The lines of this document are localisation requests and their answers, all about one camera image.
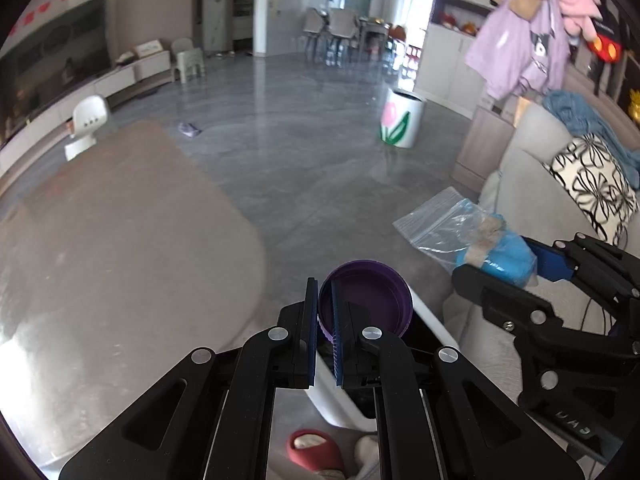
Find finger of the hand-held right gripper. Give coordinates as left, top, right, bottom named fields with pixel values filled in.
left=521, top=232, right=640, bottom=312
left=451, top=263, right=640, bottom=407

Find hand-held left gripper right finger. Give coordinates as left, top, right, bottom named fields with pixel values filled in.
left=330, top=280, right=584, bottom=480

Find grey dining chair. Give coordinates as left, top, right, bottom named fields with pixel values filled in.
left=327, top=8, right=360, bottom=65
left=303, top=8, right=331, bottom=61

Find brown side cabinet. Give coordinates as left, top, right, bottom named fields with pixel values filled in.
left=452, top=105, right=516, bottom=196

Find purple plastic cap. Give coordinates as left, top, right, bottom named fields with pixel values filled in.
left=318, top=259, right=414, bottom=343

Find large flat television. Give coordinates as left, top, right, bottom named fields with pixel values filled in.
left=0, top=0, right=112, bottom=148

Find white plastic chair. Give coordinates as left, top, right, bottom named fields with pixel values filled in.
left=64, top=95, right=111, bottom=161

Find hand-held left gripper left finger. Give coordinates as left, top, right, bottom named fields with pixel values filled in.
left=59, top=277, right=320, bottom=480

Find purple hanging jacket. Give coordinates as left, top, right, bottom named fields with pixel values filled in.
left=465, top=0, right=571, bottom=101

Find red slipper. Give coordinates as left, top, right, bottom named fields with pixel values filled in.
left=286, top=429, right=346, bottom=473

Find white television cabinet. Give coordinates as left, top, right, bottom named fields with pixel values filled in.
left=0, top=50, right=176, bottom=181

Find black white flower pillow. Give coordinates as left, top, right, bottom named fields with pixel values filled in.
left=542, top=132, right=640, bottom=248

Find blue knitted blanket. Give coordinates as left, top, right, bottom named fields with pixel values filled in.
left=542, top=89, right=640, bottom=186

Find light grey slipper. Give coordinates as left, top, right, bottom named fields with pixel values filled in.
left=354, top=435, right=381, bottom=480

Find dining table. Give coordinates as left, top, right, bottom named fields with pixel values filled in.
left=357, top=17, right=391, bottom=53

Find white wall cabinet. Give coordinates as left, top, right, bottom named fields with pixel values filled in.
left=415, top=0, right=496, bottom=117

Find light grey sofa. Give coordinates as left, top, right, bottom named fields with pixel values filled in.
left=442, top=97, right=640, bottom=341

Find white tulip print bin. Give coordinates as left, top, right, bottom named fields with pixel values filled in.
left=377, top=88, right=427, bottom=150

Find white trash bin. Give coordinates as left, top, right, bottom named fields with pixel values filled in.
left=305, top=300, right=461, bottom=433

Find stacked white child stools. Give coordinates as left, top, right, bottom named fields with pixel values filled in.
left=171, top=37, right=207, bottom=85

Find blue clay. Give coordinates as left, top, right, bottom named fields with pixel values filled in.
left=392, top=187, right=538, bottom=288

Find open cardboard box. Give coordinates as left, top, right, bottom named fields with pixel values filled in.
left=131, top=40, right=166, bottom=58

